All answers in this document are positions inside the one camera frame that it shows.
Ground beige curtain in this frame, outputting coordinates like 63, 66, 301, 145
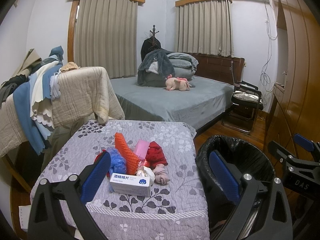
175, 0, 234, 57
74, 0, 138, 79

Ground right beige curtain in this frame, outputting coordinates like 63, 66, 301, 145
175, 0, 234, 57

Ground red cloth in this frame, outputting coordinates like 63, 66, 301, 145
145, 141, 168, 169

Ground pink plastic packet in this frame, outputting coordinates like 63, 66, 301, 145
133, 139, 150, 160

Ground white hanging cables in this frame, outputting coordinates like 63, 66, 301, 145
260, 2, 278, 100

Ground dark wooden headboard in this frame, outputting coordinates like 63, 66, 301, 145
191, 53, 245, 85

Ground pink knotted sock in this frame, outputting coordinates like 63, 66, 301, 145
153, 164, 170, 185

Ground black metal chair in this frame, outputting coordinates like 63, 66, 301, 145
221, 81, 264, 134

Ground blue white scalloped cloths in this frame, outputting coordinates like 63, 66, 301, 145
1, 46, 64, 156

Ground grey-sheeted bed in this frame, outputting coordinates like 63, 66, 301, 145
111, 76, 234, 130

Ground white tissue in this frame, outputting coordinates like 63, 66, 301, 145
136, 166, 155, 185

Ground black-lined trash bin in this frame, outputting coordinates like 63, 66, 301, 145
195, 135, 274, 239

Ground white alcohol pad box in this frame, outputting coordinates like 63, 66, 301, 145
110, 173, 151, 197

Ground dark wooden coat rack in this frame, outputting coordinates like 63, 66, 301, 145
140, 25, 161, 61

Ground grey floral quilted cover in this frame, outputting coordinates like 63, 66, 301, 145
41, 120, 209, 239

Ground left beige curtain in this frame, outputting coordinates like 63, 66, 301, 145
74, 0, 138, 79

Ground brown wooden wardrobe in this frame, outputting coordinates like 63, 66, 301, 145
265, 0, 319, 160

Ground blue mesh puff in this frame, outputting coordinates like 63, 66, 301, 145
106, 147, 127, 178

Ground pink plush pig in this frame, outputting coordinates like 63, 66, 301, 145
165, 75, 190, 91

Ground orange foam mesh sheet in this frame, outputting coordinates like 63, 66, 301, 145
114, 132, 140, 175

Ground beige quilted blanket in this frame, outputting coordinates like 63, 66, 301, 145
1, 67, 125, 157

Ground pile of grey bedding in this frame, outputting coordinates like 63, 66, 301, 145
137, 49, 199, 87

